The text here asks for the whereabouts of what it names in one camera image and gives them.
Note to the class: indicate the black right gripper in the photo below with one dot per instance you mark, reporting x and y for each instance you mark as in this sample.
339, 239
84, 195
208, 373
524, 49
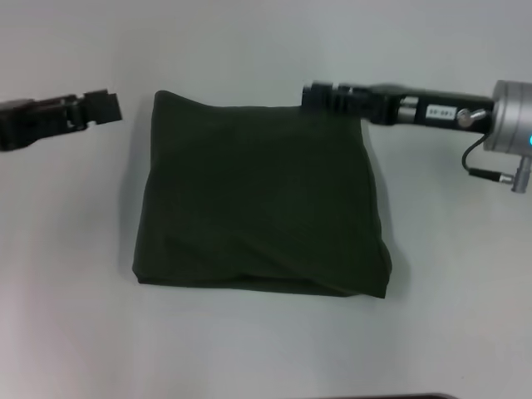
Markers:
415, 108

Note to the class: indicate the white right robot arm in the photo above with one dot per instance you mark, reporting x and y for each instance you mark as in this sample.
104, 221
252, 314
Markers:
513, 120

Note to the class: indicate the dark green FREE t-shirt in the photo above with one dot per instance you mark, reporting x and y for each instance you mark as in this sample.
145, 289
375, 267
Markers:
257, 199

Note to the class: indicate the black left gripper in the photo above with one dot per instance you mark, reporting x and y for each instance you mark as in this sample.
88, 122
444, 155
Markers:
29, 122

